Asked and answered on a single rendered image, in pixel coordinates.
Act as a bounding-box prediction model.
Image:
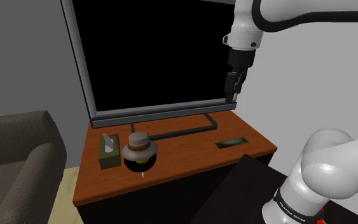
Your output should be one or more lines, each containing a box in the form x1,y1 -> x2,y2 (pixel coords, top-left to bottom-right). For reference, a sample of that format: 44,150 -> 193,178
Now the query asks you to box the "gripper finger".
223,71 -> 237,104
234,70 -> 248,95

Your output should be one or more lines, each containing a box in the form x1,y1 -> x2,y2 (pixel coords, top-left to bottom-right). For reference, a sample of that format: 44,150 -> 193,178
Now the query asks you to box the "flat green phone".
214,137 -> 249,150

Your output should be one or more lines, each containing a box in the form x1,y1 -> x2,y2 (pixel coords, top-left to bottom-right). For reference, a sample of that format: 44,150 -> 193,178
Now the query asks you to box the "large black television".
60,0 -> 238,142

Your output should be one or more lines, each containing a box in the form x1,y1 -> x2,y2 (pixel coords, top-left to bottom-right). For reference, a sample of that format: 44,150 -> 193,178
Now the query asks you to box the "brown wooden tv cabinet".
72,110 -> 278,224

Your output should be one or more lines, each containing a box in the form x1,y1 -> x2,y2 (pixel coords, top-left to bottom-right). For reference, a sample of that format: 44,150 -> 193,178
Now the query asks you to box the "beige hat with brown band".
121,131 -> 159,162

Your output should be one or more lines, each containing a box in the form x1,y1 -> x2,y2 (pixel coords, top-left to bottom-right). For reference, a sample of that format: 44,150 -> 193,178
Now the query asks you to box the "black round figure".
124,153 -> 158,179

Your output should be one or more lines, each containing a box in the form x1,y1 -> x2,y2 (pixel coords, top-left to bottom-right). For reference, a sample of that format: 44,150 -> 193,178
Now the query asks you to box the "olive green tissue box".
98,133 -> 122,171

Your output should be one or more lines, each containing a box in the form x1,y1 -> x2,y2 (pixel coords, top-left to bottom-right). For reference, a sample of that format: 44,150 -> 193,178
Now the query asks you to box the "grey brown sofa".
0,110 -> 67,224

